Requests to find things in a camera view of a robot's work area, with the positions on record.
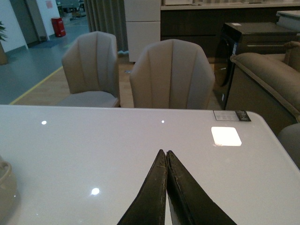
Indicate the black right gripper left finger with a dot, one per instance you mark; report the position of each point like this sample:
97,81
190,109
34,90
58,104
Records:
148,208

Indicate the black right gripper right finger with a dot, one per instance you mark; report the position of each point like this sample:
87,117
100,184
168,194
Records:
189,203

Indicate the cream electric cooking pot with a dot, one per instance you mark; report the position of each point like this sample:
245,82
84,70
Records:
8,191

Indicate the table label sticker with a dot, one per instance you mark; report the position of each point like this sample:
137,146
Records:
231,116

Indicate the grey chair at right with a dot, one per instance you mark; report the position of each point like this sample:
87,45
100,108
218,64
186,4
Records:
289,137

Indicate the right beige dining chair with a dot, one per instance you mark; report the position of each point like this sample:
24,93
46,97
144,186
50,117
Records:
172,74

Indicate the beige dining chair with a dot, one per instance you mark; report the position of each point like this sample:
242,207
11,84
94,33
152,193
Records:
91,68
172,74

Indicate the left beige dining chair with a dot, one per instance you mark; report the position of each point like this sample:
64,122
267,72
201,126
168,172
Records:
91,68

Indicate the olive green sofa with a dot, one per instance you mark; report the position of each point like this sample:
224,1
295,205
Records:
270,88

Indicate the black appliance box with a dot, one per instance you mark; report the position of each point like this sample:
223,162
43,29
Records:
245,42

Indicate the dark kitchen counter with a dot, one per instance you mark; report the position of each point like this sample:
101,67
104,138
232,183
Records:
202,24

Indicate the white cabinet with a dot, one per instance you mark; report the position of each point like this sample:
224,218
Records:
142,24

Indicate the grey curtain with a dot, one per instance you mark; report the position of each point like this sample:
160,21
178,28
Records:
108,16

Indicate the potted plant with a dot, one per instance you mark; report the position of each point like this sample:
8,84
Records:
3,56

